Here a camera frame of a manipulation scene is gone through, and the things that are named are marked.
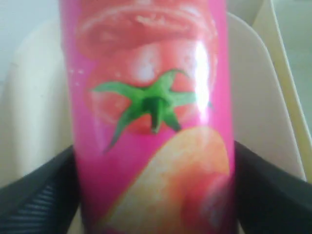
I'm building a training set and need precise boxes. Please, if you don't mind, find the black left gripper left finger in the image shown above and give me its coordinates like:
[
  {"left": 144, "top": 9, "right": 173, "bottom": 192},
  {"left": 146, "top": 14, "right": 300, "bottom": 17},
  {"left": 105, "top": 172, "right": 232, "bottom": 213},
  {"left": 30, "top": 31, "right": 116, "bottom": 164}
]
[{"left": 0, "top": 147, "right": 80, "bottom": 234}]

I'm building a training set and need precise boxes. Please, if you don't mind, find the cream bin square mark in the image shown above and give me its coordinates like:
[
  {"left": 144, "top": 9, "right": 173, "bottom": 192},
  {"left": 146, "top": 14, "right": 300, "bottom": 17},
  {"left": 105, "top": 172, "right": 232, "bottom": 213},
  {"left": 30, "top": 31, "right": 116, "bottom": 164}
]
[{"left": 253, "top": 0, "right": 312, "bottom": 182}]

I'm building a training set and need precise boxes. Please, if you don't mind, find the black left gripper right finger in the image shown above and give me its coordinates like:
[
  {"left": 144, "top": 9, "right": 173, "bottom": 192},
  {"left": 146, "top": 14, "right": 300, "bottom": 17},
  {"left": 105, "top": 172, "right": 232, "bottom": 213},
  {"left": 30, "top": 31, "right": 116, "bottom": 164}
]
[{"left": 234, "top": 142, "right": 312, "bottom": 234}]

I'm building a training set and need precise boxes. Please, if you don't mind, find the cream bin triangle mark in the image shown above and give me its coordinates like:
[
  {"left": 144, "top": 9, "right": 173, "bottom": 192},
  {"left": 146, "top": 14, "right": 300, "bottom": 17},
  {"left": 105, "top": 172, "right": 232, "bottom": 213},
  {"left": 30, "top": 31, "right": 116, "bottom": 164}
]
[{"left": 0, "top": 12, "right": 307, "bottom": 234}]

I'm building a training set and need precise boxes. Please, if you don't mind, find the pink Lays chips can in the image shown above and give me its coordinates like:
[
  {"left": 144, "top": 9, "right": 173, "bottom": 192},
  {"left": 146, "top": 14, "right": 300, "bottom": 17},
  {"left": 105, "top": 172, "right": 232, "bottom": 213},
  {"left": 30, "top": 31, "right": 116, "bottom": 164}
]
[{"left": 59, "top": 0, "right": 238, "bottom": 234}]

